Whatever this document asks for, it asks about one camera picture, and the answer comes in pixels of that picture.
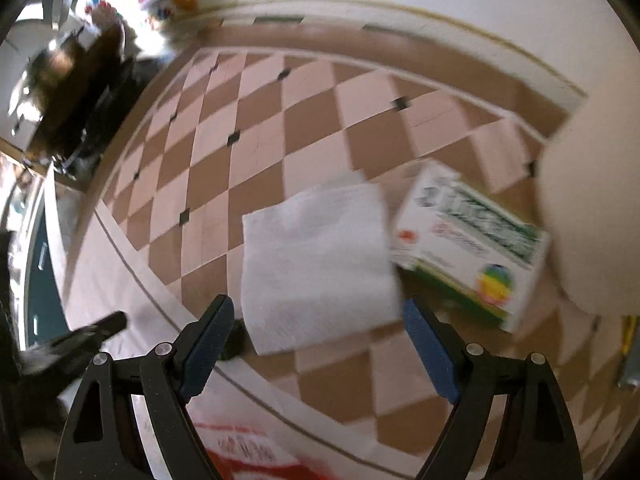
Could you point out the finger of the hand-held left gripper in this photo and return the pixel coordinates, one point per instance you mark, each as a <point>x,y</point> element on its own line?
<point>85,335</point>

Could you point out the cream ribbed chopstick holder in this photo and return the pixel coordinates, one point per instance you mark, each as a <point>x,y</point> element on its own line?
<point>595,210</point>

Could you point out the teal kitchen cabinet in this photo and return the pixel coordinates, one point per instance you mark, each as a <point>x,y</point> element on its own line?
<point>42,280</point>

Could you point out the red white snack bag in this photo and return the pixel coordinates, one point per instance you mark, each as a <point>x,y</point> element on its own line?
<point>260,445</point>

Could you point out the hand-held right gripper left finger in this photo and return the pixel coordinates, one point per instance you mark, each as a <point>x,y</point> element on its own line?
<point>207,350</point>

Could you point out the black frying wok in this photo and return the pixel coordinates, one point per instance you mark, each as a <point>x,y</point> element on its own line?
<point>85,110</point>

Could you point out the small black object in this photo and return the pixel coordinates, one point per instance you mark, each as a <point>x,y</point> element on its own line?
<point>234,342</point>

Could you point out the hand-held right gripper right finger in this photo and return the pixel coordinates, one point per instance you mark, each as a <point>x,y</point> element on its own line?
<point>432,355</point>

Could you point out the checkered table cloth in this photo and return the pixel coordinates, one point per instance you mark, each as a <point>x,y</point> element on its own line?
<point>310,125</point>

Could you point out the white paper napkin stack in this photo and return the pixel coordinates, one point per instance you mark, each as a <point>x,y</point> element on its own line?
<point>320,265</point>

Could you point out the green white medicine box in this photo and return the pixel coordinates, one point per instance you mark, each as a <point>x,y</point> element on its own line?
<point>465,245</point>

